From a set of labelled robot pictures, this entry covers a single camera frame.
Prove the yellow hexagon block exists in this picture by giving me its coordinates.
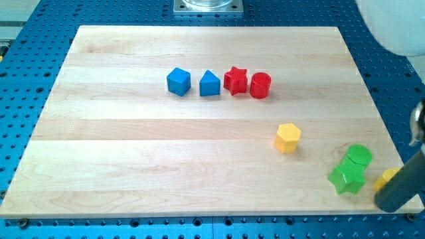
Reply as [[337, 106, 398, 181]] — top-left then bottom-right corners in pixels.
[[274, 123, 301, 153]]

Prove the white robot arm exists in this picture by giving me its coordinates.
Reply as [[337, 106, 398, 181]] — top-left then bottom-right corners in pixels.
[[355, 0, 424, 56]]

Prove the blue triangle block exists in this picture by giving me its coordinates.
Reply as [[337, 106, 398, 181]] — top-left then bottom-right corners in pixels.
[[199, 70, 220, 96]]

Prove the red star block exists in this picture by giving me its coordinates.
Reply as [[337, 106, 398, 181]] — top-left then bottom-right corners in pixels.
[[223, 66, 248, 96]]

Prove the blue cube block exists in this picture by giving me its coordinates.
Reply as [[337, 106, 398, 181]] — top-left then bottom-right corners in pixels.
[[167, 68, 191, 96]]

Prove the red cylinder block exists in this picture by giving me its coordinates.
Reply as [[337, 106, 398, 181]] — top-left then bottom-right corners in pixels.
[[250, 72, 272, 99]]

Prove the wooden board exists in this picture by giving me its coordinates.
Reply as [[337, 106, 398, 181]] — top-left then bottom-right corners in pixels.
[[1, 25, 402, 218]]

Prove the green star block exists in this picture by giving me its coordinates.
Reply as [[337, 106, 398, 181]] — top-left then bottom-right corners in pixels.
[[327, 159, 366, 194]]

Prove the green cylinder block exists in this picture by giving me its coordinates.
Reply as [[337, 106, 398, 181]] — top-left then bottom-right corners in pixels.
[[341, 144, 373, 166]]

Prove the yellow block behind tool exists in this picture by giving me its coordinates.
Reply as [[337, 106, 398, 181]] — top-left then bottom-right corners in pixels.
[[373, 167, 400, 192]]

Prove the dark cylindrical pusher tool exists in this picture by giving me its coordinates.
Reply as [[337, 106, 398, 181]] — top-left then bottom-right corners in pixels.
[[375, 149, 424, 212]]

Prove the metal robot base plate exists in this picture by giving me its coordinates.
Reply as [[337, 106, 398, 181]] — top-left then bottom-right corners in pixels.
[[173, 0, 244, 16]]

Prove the silver tool mount clamp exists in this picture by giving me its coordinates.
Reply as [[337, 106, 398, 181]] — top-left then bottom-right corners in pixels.
[[409, 99, 424, 147]]

